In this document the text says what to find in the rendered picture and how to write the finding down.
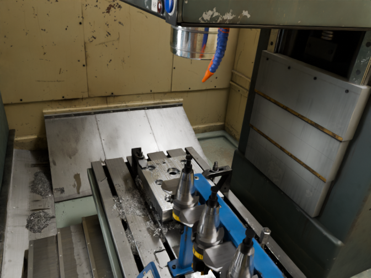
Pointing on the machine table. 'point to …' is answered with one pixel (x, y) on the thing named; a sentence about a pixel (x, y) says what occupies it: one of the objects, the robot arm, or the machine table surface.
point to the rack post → (186, 251)
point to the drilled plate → (153, 192)
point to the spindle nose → (194, 42)
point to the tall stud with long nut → (264, 236)
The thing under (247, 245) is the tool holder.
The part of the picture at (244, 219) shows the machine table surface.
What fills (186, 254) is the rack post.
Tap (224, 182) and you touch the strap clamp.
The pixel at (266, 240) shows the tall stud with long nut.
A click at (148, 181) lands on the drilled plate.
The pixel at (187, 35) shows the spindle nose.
